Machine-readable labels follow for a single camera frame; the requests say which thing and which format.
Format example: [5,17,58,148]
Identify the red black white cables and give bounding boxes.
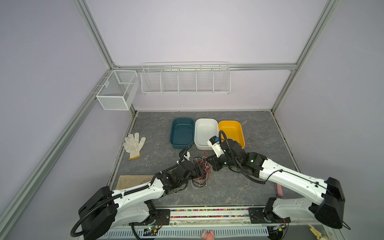
[190,156,214,190]

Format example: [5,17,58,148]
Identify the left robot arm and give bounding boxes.
[70,161,204,240]

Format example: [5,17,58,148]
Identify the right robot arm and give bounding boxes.
[207,136,346,229]

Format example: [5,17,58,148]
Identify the yellow plastic bin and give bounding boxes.
[218,121,246,149]

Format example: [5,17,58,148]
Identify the white plastic bin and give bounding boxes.
[194,118,219,151]

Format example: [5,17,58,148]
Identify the teal plastic bin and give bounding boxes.
[170,118,195,149]

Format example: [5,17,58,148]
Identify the pink purple brush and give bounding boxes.
[277,184,284,198]

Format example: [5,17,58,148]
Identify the pink object at bottom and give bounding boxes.
[201,230,215,240]

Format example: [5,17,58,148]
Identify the white cotton glove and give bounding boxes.
[123,133,146,160]

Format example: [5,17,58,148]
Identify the beige rubber glove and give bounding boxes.
[115,175,153,190]

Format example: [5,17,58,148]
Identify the small white mesh basket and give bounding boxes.
[96,70,140,111]

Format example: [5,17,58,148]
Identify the cream object bottom right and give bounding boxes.
[308,224,330,240]

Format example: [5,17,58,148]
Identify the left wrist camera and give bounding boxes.
[179,151,191,164]

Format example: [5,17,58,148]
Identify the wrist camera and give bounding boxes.
[179,151,191,164]
[207,136,224,158]

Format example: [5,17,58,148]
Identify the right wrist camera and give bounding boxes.
[207,136,224,158]

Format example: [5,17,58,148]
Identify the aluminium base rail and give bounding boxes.
[82,205,337,230]

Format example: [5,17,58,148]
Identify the long white wire rack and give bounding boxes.
[141,62,232,95]

